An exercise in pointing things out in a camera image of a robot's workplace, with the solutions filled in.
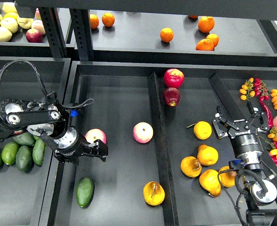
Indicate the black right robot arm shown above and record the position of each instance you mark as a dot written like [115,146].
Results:
[256,204]

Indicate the yellow round pear with stem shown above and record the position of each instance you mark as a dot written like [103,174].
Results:
[201,129]

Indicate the black tray divider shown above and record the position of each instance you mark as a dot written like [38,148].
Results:
[234,111]
[165,176]

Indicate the dark red apple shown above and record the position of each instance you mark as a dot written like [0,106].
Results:
[171,96]

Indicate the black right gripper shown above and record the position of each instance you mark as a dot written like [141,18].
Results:
[243,135]

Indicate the red cherry tomato bunch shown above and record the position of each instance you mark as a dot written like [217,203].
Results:
[260,89]

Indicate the yellow pear brown stem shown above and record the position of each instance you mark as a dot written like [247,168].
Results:
[191,166]

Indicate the light green avocado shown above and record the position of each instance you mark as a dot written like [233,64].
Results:
[9,152]

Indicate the orange centre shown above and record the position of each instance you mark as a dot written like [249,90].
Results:
[166,34]

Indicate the orange small right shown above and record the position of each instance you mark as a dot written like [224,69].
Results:
[214,38]

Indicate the black shelf post left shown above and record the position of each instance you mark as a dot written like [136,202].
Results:
[52,26]

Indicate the dark green avocado bottom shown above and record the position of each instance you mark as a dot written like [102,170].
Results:
[23,158]

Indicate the large orange right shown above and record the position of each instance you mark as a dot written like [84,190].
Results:
[206,24]

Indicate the pink apple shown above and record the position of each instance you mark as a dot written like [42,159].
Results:
[142,132]
[94,134]

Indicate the pink apple left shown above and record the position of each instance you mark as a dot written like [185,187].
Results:
[94,134]

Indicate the orange front right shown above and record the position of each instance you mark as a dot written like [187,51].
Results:
[205,45]

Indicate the orange far left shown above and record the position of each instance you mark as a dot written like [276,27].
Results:
[94,21]

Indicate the dark green avocado middle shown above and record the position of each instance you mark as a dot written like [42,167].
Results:
[25,139]

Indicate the orange cherry tomato bunch left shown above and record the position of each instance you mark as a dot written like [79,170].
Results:
[247,90]

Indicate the red apple upper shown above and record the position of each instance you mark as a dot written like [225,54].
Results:
[173,78]

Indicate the pink apple centre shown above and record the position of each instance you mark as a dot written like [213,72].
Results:
[142,132]

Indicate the pink peach on shelf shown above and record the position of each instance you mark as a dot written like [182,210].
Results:
[38,25]

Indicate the orange under shelf edge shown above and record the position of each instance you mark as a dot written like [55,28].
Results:
[193,16]

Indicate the black centre tray divider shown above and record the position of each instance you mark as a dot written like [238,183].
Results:
[165,176]

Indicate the black shelf post right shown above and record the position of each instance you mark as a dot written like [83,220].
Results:
[80,22]

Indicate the red apple on shelf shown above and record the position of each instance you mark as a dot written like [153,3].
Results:
[34,36]

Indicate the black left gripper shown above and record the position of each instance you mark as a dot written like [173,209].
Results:
[74,145]

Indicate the black shelf post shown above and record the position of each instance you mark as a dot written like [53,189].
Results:
[80,22]
[52,26]

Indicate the red chili pepper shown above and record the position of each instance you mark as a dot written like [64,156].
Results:
[267,111]

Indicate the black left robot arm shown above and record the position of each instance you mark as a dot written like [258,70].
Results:
[47,119]

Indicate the black right tray divider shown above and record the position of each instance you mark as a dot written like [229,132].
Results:
[234,111]

